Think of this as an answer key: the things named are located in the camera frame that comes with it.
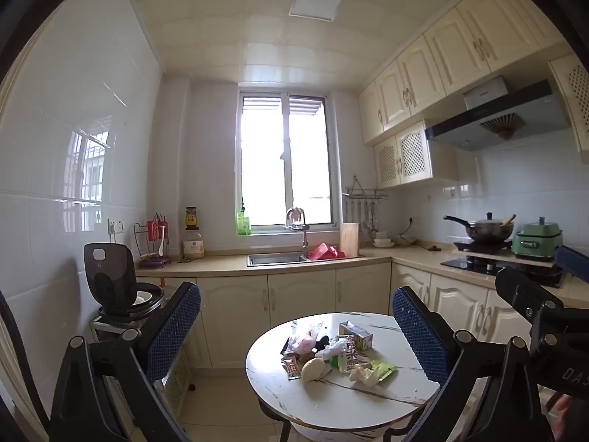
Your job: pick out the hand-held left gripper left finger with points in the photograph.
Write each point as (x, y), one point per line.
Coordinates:
(172, 329)

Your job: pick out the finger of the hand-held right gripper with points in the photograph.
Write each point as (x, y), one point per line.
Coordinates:
(573, 264)
(524, 292)

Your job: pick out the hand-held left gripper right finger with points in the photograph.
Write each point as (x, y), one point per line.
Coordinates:
(421, 334)

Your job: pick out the person's right hand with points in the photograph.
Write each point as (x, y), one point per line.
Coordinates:
(562, 416)

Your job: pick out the green electric pot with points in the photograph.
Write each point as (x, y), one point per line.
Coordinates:
(538, 239)

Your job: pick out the black gas stove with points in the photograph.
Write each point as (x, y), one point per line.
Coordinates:
(487, 267)

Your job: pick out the green snack wrapper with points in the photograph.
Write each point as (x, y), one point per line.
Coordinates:
(384, 369)

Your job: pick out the small carton box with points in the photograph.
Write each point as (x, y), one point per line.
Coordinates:
(356, 334)

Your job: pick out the red white striped wrapper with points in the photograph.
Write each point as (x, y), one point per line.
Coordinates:
(353, 347)

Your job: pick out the steel wok with lid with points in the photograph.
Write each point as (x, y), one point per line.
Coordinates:
(487, 230)

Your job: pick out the green white packet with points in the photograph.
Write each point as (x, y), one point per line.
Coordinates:
(343, 363)

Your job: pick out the large clear plastic jar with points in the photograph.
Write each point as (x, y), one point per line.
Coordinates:
(193, 246)

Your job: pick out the crumpled white plastic wrap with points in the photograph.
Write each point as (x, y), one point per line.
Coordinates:
(335, 349)

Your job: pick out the red knife rack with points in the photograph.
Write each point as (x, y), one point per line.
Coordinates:
(154, 239)

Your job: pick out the stack of white bowls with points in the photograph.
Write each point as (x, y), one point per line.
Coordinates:
(383, 239)

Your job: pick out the small yellow label jar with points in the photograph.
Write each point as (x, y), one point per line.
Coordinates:
(193, 218)

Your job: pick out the white round bun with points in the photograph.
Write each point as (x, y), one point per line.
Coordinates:
(314, 369)

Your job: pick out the pink plastic bag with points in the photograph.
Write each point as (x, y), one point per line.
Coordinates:
(303, 340)

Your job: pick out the wooden cutting board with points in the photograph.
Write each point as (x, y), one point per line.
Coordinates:
(349, 239)

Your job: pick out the steel sink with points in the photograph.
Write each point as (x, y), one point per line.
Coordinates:
(276, 259)

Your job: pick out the green bottle on windowsill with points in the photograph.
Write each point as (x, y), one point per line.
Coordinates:
(243, 224)

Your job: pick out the red plastic basket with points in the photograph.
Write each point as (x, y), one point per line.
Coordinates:
(324, 252)

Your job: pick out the cream base cabinets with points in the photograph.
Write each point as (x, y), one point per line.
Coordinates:
(294, 294)

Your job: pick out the metal faucet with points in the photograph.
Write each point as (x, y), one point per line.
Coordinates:
(303, 235)

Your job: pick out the range hood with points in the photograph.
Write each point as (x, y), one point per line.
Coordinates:
(497, 119)

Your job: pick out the kitchen window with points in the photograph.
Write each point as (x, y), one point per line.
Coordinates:
(285, 161)

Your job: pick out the white wall socket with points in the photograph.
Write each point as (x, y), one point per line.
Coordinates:
(116, 226)

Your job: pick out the wall utensil rack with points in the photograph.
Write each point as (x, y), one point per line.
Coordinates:
(363, 202)

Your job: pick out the lattice door wall cabinet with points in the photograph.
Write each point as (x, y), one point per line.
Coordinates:
(575, 101)
(405, 156)

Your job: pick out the cream wall cabinets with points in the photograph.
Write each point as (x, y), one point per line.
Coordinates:
(441, 60)

